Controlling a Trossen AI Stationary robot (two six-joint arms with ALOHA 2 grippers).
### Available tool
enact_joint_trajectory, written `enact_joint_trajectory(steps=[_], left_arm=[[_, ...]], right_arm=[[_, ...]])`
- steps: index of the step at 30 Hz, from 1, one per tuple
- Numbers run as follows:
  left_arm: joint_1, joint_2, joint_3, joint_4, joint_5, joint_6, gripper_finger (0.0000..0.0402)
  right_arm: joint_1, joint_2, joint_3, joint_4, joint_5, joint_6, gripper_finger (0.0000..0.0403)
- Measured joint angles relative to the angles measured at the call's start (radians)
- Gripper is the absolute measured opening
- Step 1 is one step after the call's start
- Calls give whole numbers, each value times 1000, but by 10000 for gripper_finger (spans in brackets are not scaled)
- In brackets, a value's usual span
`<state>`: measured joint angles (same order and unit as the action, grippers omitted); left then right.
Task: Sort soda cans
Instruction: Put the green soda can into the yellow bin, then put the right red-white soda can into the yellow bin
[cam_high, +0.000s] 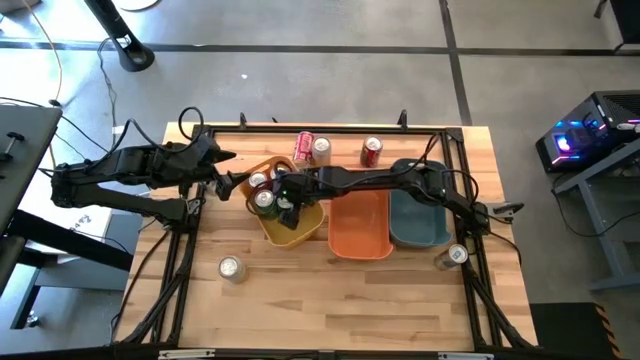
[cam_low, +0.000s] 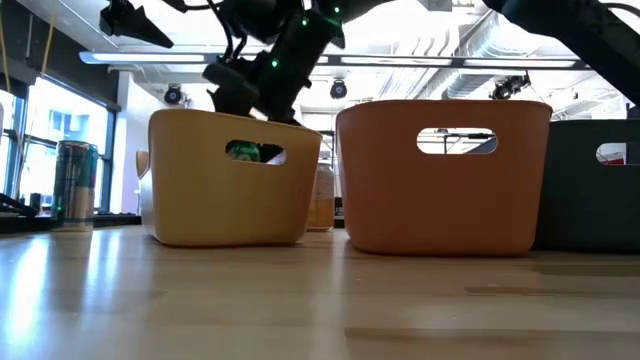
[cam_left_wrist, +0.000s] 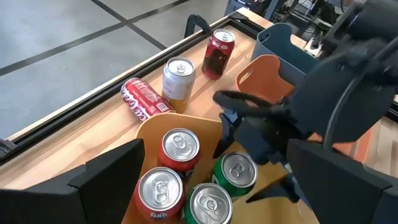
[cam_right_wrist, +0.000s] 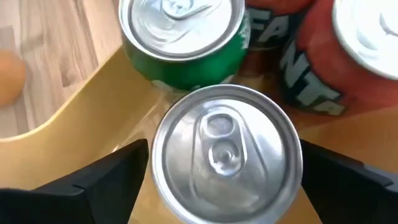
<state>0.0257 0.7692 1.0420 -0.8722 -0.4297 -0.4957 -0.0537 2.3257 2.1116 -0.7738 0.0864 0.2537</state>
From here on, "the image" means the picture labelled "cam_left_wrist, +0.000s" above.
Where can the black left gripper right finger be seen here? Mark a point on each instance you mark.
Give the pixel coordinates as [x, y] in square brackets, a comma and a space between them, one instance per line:
[342, 193]

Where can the green soda can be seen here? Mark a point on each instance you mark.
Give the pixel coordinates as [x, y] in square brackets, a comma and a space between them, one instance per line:
[208, 205]
[236, 171]

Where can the dark blue plastic bin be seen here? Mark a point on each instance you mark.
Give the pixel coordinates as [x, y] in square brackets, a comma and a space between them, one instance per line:
[280, 40]

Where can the orange plastic bin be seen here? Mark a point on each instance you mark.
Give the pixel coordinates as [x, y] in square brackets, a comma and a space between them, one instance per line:
[261, 77]

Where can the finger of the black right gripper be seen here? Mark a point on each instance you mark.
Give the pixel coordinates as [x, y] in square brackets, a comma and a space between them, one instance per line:
[283, 189]
[245, 104]

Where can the plain red soda can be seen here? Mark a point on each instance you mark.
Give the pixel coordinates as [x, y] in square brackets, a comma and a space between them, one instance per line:
[178, 146]

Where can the yellow plastic bin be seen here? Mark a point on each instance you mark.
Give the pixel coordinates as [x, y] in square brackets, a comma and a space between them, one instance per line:
[186, 121]

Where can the red Fanta can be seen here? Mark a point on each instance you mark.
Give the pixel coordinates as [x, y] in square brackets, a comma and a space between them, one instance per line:
[160, 189]

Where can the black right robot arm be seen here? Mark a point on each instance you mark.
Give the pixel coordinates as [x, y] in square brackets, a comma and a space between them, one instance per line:
[342, 71]

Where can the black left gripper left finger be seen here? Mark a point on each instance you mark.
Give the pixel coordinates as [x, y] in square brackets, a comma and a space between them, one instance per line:
[77, 196]

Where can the white and orange soda can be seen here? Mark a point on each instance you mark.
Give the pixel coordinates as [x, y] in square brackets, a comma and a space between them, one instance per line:
[177, 84]

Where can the black table clamp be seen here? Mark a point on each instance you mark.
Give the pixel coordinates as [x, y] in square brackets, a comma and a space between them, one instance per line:
[199, 17]

